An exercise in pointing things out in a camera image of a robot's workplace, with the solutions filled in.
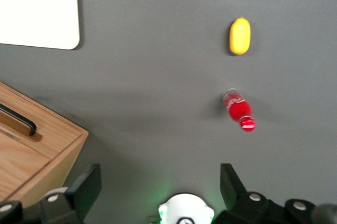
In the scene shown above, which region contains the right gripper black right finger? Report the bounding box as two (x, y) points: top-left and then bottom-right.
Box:
(214, 163), (288, 224)

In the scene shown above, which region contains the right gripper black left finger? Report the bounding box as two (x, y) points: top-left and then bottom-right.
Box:
(39, 163), (102, 224)

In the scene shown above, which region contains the small red coke bottle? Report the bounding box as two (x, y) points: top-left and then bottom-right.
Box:
(222, 88), (256, 133)

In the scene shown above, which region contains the white rectangular tray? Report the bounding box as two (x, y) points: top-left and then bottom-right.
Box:
(0, 0), (81, 50)

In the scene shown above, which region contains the wooden drawer cabinet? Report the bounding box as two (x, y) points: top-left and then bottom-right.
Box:
(0, 81), (90, 209)

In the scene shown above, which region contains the yellow lemon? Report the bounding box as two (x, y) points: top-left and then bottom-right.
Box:
(229, 17), (252, 56)

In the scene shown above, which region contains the black metal drawer handle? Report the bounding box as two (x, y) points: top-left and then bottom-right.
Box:
(0, 103), (37, 137)

